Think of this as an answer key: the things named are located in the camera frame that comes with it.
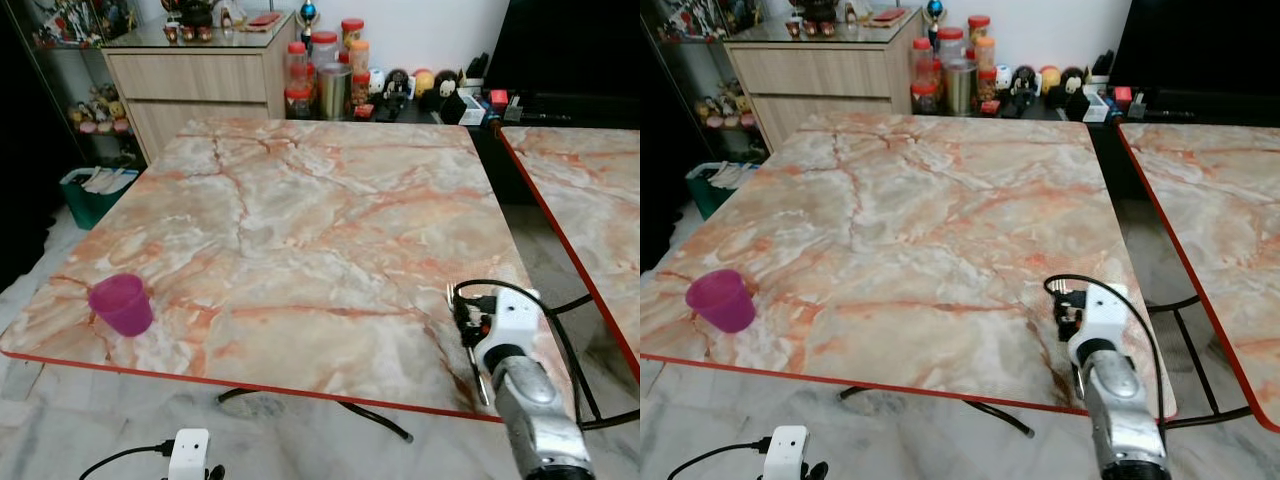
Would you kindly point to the blue ball ornament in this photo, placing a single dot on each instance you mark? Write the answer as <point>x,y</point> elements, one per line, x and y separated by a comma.
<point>308,12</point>
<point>935,10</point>

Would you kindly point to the purple plastic cup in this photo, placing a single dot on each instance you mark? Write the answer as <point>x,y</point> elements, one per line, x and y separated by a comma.
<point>722,303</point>
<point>122,308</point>

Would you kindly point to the small red box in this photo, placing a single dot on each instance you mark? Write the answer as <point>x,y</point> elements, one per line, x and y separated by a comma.
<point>498,97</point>
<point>1123,95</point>

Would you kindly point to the wide red-lid clear jar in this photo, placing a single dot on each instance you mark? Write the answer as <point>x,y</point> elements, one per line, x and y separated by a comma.
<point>951,44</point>
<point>325,50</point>

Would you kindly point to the black and white toy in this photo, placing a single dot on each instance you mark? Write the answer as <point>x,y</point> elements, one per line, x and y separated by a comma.
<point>1074,82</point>
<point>448,85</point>

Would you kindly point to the wooden drawer cabinet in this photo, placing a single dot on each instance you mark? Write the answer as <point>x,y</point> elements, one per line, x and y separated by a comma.
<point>190,75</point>
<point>815,70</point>

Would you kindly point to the glass display cabinet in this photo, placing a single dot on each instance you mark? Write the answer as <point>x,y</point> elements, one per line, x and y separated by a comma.
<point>700,65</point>
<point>85,65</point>

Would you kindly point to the small red-lid jar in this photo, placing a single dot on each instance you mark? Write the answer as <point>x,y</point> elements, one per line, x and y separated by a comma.
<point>298,102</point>
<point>923,98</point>

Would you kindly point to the yellow round toy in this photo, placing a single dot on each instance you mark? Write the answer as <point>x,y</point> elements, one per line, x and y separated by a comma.
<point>1050,80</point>
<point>425,82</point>

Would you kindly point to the small white box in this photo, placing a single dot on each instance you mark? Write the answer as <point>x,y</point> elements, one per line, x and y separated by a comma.
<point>1096,108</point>
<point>473,113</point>

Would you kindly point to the black metal table frame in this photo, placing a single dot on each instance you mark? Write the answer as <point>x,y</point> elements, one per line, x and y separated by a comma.
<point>1000,420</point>
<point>375,420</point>
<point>615,419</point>
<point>1197,360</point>

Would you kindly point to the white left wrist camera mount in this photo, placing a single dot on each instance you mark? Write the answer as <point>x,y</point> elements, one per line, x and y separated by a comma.
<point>784,452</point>
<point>188,455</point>

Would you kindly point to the black television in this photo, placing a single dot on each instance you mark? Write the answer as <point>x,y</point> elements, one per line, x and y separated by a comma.
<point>570,40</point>
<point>1200,40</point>

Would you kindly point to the steel canister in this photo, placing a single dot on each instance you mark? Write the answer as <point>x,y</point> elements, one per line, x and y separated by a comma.
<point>961,88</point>
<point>335,92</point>

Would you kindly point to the red tray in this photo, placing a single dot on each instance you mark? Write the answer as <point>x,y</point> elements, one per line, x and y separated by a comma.
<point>264,19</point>
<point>888,16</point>

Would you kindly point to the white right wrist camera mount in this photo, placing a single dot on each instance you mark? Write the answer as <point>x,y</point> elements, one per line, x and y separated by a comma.
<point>1100,320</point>
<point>515,320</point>

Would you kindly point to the tall red-lid plastic jar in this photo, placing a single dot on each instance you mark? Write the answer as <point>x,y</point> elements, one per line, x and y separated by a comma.
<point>923,60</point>
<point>297,65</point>

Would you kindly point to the dark teapot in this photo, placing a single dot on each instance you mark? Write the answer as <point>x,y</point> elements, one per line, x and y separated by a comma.
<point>820,10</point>
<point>198,12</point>

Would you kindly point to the black toy figure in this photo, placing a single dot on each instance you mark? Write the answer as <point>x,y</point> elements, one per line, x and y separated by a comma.
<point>400,85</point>
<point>1025,82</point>

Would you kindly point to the orange-lid snack jar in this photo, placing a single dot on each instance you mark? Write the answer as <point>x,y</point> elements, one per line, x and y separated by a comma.
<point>985,54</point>
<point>359,58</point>

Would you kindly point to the white toy figure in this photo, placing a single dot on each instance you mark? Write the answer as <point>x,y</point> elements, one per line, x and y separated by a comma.
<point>377,82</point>
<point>1003,78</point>

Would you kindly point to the green plastic bin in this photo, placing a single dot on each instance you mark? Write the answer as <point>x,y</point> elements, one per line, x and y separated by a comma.
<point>85,210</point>
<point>710,200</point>

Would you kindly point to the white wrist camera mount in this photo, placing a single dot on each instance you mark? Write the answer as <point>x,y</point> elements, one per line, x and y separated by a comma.
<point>1100,320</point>
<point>784,452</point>
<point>188,455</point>
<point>515,320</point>

